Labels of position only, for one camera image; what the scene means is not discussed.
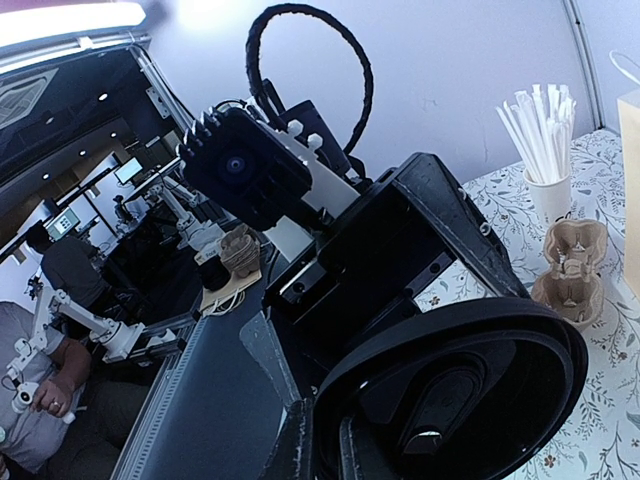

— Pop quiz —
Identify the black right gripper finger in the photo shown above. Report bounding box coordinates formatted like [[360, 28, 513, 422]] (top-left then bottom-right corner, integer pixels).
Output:
[[259, 398, 315, 480]]

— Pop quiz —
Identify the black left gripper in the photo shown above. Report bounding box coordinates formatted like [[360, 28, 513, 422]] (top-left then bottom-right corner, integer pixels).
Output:
[[263, 153, 528, 399]]

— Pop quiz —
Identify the kraft paper takeout bag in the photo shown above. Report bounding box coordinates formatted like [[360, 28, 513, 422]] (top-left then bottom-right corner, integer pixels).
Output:
[[607, 49, 640, 296]]

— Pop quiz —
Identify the white cup holding straws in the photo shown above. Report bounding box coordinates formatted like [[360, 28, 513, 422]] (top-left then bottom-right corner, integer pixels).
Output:
[[523, 169, 571, 227]]

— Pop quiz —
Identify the brown pulp cup carrier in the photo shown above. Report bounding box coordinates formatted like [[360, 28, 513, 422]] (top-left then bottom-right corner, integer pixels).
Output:
[[531, 219, 608, 331]]

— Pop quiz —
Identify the white wrapped straws bundle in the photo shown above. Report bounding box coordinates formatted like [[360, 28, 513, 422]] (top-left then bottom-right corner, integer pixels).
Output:
[[495, 84, 576, 185]]

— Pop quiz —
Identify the stack of pulp carriers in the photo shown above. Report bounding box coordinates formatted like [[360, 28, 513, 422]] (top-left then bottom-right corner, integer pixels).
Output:
[[219, 224, 260, 278]]

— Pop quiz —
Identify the seated person grey shirt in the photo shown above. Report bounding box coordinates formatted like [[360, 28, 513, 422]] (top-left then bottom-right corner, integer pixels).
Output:
[[0, 299, 151, 476]]

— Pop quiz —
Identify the floral patterned table mat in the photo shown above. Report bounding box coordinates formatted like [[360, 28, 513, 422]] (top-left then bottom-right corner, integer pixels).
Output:
[[414, 128, 640, 480]]

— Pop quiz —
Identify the standing person dark shirt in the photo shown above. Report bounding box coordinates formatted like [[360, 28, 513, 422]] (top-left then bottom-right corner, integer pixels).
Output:
[[25, 223, 111, 315]]

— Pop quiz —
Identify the front aluminium rail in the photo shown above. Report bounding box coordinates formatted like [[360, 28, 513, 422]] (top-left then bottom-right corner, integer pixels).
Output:
[[109, 314, 301, 480]]

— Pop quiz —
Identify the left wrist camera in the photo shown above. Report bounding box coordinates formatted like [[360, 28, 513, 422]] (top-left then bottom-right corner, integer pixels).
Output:
[[177, 99, 361, 232]]

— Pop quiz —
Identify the right aluminium frame post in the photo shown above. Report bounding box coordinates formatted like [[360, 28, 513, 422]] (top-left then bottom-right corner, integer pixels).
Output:
[[561, 0, 605, 130]]

